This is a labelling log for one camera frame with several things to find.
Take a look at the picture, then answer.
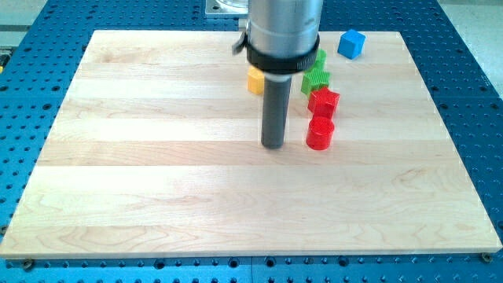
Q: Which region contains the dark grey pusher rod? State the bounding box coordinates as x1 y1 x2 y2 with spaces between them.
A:
261 75 292 149

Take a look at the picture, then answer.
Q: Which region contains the black collar ring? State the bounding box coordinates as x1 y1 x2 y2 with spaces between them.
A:
231 30 320 75

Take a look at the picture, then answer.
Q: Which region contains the red cylinder block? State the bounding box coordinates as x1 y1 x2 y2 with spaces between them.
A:
306 116 335 150

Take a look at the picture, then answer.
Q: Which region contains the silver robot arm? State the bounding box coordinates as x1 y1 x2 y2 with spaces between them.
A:
232 0 323 149

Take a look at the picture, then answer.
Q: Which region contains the green block behind arm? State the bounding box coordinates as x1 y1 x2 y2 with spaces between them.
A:
312 49 327 70

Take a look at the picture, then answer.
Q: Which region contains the green star block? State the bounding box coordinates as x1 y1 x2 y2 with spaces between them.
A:
301 68 331 95

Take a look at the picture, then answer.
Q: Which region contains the red star block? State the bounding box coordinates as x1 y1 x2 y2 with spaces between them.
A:
307 87 340 119

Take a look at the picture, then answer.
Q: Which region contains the yellow hexagon block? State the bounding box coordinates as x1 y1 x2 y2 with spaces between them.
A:
247 66 265 95

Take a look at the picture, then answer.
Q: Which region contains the blue cube block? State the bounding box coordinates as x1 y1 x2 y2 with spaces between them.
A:
337 29 366 59

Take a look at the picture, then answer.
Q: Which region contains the wooden board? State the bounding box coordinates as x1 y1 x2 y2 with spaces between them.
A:
1 30 501 259

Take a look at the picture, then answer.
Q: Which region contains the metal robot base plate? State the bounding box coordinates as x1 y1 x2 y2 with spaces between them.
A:
204 0 248 18

